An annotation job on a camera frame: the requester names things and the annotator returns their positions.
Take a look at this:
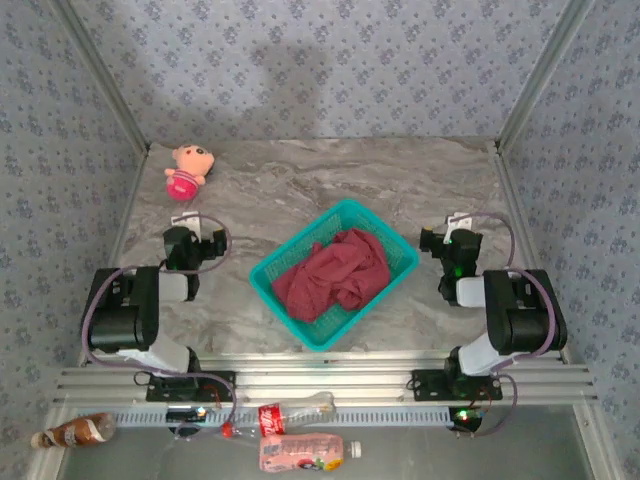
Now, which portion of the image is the aluminium mounting rail frame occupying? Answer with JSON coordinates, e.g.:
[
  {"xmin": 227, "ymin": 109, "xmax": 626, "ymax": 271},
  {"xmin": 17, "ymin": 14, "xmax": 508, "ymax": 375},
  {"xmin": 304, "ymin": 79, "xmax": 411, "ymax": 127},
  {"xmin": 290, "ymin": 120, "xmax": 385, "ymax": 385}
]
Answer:
[{"xmin": 52, "ymin": 351, "xmax": 599, "ymax": 405}]

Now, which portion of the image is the aluminium table side rail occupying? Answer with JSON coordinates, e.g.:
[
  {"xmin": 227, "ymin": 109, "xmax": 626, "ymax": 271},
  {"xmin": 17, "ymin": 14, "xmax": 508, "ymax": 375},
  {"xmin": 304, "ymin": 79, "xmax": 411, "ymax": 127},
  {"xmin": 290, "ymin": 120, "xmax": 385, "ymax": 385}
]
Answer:
[
  {"xmin": 493, "ymin": 144, "xmax": 574, "ymax": 364},
  {"xmin": 77, "ymin": 147, "xmax": 151, "ymax": 369}
]

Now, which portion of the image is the teal plastic mesh basket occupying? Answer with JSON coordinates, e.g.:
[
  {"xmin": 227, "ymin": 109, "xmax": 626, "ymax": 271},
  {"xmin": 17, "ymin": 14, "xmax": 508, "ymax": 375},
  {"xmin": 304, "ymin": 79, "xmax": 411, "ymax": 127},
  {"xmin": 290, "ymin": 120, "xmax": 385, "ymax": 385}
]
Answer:
[{"xmin": 248, "ymin": 198, "xmax": 420, "ymax": 352}]

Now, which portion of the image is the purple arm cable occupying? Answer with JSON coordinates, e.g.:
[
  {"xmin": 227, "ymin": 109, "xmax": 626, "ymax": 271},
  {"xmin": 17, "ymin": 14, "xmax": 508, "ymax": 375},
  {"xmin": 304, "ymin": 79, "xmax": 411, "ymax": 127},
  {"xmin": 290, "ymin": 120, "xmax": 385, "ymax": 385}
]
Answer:
[
  {"xmin": 452, "ymin": 211, "xmax": 557, "ymax": 439},
  {"xmin": 81, "ymin": 212, "xmax": 237, "ymax": 442}
]

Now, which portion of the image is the pink drink bottle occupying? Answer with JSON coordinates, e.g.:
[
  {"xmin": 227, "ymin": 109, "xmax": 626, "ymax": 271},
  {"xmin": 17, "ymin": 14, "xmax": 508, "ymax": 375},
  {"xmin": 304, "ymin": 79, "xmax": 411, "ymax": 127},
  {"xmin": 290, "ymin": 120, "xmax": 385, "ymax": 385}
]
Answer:
[{"xmin": 258, "ymin": 432, "xmax": 363, "ymax": 474}]

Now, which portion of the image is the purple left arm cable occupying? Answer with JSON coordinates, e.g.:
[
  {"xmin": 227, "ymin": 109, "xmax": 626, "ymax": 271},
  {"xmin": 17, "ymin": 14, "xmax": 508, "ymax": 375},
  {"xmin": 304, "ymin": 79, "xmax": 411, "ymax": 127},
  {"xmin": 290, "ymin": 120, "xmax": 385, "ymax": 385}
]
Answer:
[{"xmin": 81, "ymin": 212, "xmax": 237, "ymax": 442}]

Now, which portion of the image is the pink plush doll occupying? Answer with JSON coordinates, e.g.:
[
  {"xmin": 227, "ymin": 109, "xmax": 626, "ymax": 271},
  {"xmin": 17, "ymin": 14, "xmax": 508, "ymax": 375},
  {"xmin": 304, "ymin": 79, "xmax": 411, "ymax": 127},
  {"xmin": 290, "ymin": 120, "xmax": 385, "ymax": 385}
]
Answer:
[{"xmin": 163, "ymin": 143, "xmax": 217, "ymax": 203}]

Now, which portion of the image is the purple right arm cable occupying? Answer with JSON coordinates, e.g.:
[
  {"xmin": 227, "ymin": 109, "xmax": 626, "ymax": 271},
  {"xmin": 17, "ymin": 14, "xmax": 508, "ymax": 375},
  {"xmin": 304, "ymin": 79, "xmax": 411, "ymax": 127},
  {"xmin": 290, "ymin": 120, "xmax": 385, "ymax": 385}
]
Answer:
[{"xmin": 452, "ymin": 211, "xmax": 557, "ymax": 439}]

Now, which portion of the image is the maroon ribbed tank top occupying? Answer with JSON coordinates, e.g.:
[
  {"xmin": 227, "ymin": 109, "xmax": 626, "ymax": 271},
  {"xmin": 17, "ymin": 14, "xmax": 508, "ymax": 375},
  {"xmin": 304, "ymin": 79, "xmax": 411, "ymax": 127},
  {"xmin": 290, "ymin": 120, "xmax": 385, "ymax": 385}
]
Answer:
[
  {"xmin": 312, "ymin": 228, "xmax": 392, "ymax": 311},
  {"xmin": 271, "ymin": 249, "xmax": 351, "ymax": 324}
]

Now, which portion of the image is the grey slotted cable duct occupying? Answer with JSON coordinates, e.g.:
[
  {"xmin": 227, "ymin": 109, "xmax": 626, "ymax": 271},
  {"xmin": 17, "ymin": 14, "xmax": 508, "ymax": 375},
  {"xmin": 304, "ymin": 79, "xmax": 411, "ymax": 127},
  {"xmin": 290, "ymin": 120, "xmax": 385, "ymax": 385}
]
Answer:
[{"xmin": 107, "ymin": 405, "xmax": 454, "ymax": 429}]

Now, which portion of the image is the small circuit board with LED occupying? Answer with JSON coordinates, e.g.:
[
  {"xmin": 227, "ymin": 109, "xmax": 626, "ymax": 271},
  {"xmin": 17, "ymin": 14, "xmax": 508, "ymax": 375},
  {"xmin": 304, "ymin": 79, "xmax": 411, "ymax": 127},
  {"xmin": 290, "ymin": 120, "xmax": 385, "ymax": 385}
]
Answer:
[
  {"xmin": 448, "ymin": 407, "xmax": 485, "ymax": 432},
  {"xmin": 166, "ymin": 407, "xmax": 207, "ymax": 424}
]

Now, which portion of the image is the brown drink bottle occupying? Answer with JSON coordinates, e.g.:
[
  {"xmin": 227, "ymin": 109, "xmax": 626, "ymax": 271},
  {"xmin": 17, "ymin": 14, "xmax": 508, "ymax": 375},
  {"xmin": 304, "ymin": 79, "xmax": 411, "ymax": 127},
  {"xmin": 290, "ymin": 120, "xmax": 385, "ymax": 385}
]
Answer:
[{"xmin": 30, "ymin": 412, "xmax": 117, "ymax": 450}]

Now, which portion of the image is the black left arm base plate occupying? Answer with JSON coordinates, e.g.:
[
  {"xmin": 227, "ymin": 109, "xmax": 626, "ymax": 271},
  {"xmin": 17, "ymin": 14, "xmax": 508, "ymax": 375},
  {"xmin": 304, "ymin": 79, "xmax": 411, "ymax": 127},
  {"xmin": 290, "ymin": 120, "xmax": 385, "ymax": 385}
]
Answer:
[{"xmin": 145, "ymin": 370, "xmax": 237, "ymax": 403}]

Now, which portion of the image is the clear cola bottle red label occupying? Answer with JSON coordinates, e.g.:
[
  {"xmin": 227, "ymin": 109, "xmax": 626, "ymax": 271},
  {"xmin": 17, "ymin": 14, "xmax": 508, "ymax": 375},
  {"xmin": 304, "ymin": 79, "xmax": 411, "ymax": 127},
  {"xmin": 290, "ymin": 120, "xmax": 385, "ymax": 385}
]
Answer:
[{"xmin": 222, "ymin": 391, "xmax": 336, "ymax": 440}]

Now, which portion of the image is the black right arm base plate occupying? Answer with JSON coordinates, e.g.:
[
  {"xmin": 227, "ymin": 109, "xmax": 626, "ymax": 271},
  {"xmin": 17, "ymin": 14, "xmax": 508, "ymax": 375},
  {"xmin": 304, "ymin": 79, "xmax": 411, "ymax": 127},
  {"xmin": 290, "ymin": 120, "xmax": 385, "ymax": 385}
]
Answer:
[{"xmin": 410, "ymin": 368, "xmax": 504, "ymax": 401}]

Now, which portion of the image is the aluminium corner post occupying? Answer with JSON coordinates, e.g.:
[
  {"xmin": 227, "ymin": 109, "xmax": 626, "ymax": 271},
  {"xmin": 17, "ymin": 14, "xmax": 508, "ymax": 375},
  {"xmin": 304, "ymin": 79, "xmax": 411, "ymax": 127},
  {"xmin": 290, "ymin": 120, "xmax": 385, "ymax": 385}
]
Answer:
[
  {"xmin": 496, "ymin": 0, "xmax": 597, "ymax": 151},
  {"xmin": 49, "ymin": 0, "xmax": 152, "ymax": 154}
]

